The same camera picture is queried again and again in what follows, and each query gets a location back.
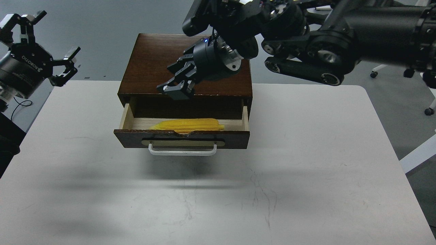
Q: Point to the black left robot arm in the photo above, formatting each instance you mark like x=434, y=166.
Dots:
x=11, y=135

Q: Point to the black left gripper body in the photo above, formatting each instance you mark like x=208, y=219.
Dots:
x=24, y=68

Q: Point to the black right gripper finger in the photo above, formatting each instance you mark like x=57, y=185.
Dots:
x=184, y=67
x=179, y=87

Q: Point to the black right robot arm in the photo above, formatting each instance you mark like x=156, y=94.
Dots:
x=316, y=40

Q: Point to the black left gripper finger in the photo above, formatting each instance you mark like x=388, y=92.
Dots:
x=26, y=23
x=69, y=65

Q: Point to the white office chair base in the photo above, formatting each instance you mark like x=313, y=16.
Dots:
x=408, y=73

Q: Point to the dark wooden drawer cabinet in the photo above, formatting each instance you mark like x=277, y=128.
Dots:
x=147, y=68

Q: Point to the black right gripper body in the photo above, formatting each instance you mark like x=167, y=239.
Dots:
x=213, y=59

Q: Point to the yellow corn cob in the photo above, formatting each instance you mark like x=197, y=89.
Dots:
x=188, y=125

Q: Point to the wooden drawer with white handle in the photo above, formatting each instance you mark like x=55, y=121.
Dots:
x=134, y=132

